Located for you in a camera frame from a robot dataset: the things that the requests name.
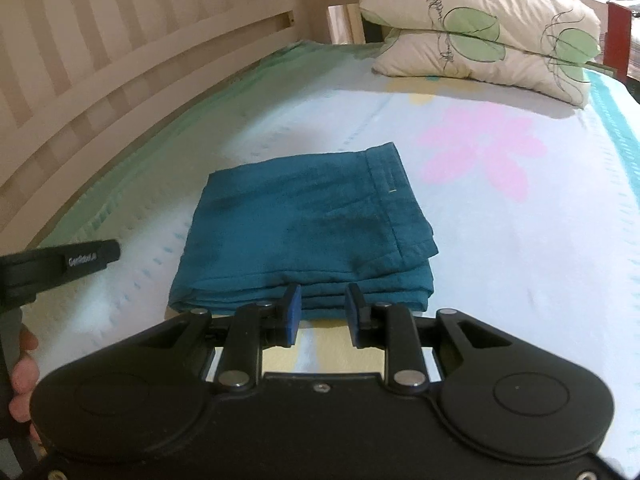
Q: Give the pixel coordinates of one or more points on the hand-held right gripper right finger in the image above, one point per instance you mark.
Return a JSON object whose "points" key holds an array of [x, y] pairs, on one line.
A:
{"points": [[354, 317]]}

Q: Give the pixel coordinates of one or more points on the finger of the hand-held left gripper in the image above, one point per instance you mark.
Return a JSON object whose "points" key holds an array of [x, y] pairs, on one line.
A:
{"points": [[112, 252]]}

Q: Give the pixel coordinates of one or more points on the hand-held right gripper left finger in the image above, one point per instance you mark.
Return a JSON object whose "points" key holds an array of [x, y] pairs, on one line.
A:
{"points": [[292, 317]]}

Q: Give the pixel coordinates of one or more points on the teal pants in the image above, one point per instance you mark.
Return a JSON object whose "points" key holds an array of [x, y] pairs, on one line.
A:
{"points": [[310, 220]]}

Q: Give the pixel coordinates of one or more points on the person's left hand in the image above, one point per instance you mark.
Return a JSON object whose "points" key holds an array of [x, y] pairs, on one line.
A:
{"points": [[25, 380]]}

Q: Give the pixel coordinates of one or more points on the pastel flower print bed sheet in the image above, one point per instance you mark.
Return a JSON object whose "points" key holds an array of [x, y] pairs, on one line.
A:
{"points": [[525, 240]]}

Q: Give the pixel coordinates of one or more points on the white pillow with green leaves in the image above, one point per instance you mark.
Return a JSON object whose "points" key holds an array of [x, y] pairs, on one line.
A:
{"points": [[450, 57], [490, 5]]}

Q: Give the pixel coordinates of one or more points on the red panel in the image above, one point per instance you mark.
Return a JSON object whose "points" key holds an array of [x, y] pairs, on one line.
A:
{"points": [[620, 40]]}

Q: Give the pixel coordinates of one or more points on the light wooden bed frame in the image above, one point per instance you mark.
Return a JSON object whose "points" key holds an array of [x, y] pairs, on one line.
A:
{"points": [[125, 40]]}

